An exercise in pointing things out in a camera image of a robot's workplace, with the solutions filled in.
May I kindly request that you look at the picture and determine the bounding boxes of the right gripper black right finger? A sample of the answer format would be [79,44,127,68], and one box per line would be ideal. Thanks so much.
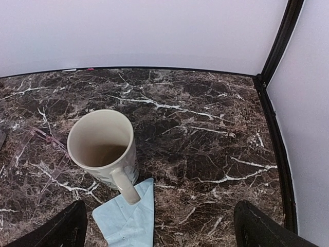
[234,200,316,247]

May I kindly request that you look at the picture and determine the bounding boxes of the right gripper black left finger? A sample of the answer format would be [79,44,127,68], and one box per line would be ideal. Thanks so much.
[25,200,88,247]

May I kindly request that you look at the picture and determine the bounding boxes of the light blue cloth near mug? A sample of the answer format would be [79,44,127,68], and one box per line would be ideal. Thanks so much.
[93,178,155,247]

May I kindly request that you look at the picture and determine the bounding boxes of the cream ceramic mug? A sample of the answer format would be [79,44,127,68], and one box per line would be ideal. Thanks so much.
[67,109,140,205]

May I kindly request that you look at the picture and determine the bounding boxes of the grey glasses case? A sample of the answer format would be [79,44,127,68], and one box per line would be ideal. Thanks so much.
[0,130,7,149]

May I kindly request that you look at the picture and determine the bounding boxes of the clear frame dark-lens sunglasses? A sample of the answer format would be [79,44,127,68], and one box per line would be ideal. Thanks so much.
[8,126,70,204]

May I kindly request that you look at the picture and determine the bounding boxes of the black right corner post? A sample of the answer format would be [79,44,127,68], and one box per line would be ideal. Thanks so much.
[252,0,304,234]

